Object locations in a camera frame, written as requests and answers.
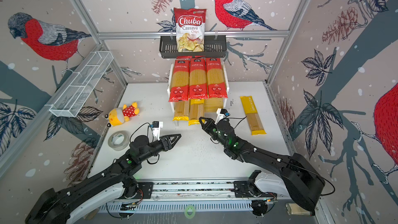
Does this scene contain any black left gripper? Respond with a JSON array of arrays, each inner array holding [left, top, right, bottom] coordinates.
[[138, 133, 181, 163]]

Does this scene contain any yellow spaghetti bag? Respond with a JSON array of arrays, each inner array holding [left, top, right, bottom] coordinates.
[[173, 101, 190, 121], [188, 99, 204, 125], [240, 96, 266, 135]]

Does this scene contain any red spaghetti bag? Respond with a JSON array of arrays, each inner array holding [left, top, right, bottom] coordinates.
[[205, 58, 228, 98], [189, 58, 208, 100], [169, 56, 192, 102]]

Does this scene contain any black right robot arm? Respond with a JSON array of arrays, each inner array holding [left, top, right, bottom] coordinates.
[[200, 117, 328, 216]]

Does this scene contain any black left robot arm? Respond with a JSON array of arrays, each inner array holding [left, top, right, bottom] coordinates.
[[25, 134, 181, 224]]

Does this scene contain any wooden two-tier shelf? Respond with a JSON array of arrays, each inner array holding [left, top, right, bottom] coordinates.
[[168, 65, 228, 113]]

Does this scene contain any clear tape roll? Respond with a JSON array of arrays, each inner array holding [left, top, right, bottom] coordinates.
[[107, 131, 130, 151]]

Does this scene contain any yellow plush toy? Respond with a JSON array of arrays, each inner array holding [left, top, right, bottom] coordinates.
[[105, 102, 140, 128]]

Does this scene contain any Chuba cassava chips bag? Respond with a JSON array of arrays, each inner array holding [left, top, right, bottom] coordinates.
[[174, 8, 206, 52]]

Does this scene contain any glass jar right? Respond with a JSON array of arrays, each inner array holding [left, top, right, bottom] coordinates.
[[286, 203, 312, 216]]

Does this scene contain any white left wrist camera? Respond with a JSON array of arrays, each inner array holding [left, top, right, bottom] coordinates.
[[151, 121, 163, 141]]

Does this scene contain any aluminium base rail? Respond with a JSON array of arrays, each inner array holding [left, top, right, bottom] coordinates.
[[86, 174, 292, 218]]

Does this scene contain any black hanging wire basket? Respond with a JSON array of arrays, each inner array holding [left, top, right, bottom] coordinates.
[[159, 35, 227, 59]]

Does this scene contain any green tape ring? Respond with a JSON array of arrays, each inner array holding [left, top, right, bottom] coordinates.
[[184, 205, 197, 219]]

